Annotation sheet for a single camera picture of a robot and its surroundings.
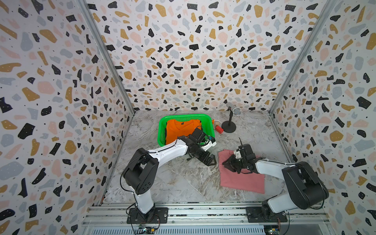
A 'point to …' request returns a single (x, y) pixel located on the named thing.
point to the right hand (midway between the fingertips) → (223, 164)
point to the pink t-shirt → (251, 181)
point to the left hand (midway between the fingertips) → (212, 159)
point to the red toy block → (219, 129)
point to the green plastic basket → (206, 123)
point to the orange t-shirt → (175, 129)
